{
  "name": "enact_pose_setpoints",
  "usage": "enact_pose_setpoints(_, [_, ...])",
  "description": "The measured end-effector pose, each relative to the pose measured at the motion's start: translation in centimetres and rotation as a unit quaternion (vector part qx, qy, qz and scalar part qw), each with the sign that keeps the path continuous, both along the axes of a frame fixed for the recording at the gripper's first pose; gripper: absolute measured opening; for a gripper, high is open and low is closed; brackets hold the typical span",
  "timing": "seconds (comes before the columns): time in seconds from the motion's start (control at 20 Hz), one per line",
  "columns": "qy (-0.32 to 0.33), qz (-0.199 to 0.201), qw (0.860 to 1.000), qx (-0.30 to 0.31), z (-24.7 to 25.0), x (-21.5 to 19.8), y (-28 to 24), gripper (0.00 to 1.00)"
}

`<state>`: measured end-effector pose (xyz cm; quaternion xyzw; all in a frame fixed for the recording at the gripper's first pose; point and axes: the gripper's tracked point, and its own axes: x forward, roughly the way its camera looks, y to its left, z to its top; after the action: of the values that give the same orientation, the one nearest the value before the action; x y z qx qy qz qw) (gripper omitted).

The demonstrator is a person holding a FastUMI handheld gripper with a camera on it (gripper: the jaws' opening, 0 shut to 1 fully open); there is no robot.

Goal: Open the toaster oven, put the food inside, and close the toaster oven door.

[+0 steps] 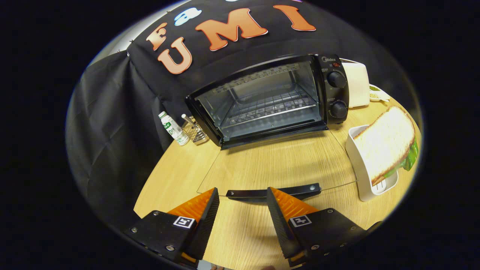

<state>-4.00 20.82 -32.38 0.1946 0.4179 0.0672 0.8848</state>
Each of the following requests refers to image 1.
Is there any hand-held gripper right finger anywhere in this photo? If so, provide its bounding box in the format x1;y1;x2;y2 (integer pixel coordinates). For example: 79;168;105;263
266;187;383;267

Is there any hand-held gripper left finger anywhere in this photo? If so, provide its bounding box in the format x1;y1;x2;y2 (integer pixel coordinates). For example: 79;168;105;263
124;187;220;269

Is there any toast sandwich with lettuce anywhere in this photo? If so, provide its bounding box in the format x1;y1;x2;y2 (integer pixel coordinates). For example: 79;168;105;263
352;105;419;186

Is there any black toaster oven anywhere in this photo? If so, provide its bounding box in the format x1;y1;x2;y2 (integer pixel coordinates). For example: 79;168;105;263
185;54;357;203

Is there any white slot toaster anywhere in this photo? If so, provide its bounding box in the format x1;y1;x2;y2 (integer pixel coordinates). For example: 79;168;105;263
340;59;371;109

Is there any white plastic tray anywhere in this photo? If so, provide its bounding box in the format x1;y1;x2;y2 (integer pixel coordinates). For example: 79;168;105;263
345;125;399;202

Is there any white bottle with green label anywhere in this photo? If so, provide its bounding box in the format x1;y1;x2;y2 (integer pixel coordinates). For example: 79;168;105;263
158;111;190;146

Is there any small white dish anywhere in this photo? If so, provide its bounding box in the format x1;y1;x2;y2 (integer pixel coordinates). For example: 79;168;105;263
369;84;391;102

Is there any metal wire rack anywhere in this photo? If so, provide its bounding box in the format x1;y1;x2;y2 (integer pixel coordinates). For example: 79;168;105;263
181;114;210;146

